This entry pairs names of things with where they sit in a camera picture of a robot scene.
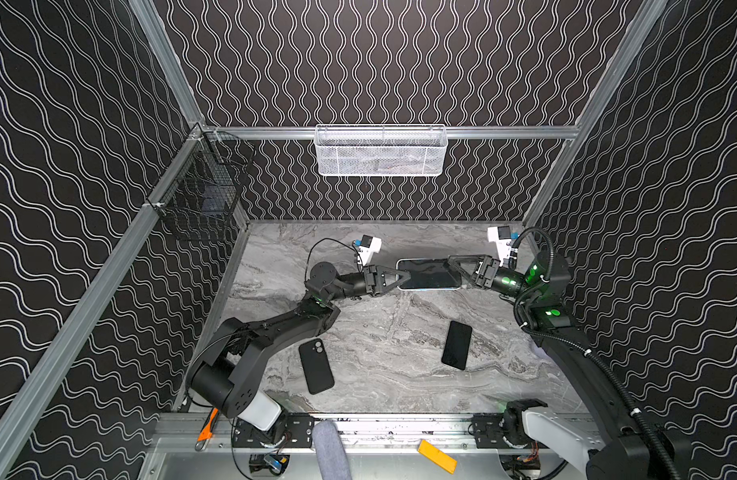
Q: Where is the blue phone black screen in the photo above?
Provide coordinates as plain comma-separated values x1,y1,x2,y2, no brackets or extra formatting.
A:
396,258,463,291

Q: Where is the black phone case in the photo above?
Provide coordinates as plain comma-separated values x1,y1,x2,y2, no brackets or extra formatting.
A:
298,338,334,395

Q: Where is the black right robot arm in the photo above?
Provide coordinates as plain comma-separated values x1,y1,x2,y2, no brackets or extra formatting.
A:
447,251,691,479

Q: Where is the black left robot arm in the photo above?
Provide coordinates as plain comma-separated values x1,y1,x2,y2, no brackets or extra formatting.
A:
186,262,412,442

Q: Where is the yellow plastic piece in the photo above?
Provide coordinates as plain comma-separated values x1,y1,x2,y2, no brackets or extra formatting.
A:
418,440,458,474

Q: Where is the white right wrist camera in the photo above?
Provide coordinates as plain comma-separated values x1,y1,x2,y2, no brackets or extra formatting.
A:
488,225,519,269

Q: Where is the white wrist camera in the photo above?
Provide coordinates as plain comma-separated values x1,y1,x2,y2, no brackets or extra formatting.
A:
488,225,519,269
354,235,383,266

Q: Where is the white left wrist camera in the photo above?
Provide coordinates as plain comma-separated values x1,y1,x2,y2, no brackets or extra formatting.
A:
354,235,383,266

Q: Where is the white wire mesh basket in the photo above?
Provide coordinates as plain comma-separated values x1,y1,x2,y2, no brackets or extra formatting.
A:
314,124,449,177

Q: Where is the grey cloth front rail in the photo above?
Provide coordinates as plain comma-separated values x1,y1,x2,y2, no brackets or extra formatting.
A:
312,420,352,480

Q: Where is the black wire mesh basket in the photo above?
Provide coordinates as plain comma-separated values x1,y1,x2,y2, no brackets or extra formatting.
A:
154,125,258,243

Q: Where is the orange handled tool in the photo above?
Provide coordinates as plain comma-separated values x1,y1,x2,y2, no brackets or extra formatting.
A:
194,408,220,452

